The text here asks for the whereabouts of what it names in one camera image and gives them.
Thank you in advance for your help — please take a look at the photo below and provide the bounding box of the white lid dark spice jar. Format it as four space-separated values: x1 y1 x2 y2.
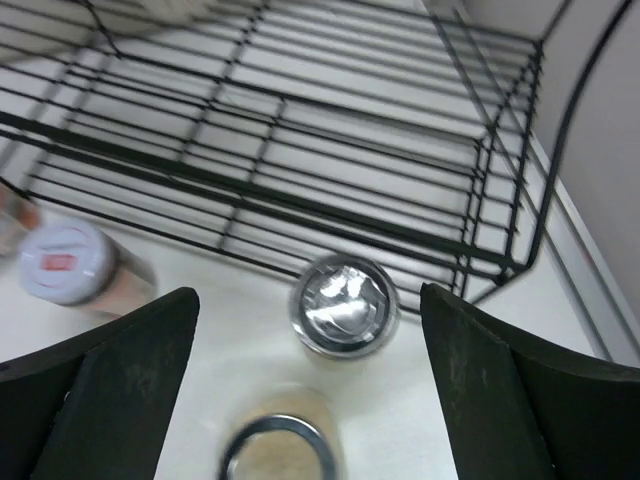
1 178 41 257

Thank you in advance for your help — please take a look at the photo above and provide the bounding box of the wide clear glass jar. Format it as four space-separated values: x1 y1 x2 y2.
216 384 346 479

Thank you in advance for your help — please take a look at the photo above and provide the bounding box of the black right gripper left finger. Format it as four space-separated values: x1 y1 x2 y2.
1 287 200 479

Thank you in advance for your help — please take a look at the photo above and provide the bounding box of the black wire rack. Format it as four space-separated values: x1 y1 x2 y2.
1 1 620 311

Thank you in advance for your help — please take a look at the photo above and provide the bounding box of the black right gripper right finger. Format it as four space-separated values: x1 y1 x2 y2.
420 284 639 479

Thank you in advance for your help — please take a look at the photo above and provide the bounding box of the white lid orange spice jar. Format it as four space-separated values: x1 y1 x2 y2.
1 217 155 317

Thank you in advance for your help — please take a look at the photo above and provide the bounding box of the black collar pepper shaker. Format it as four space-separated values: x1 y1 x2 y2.
288 254 399 361

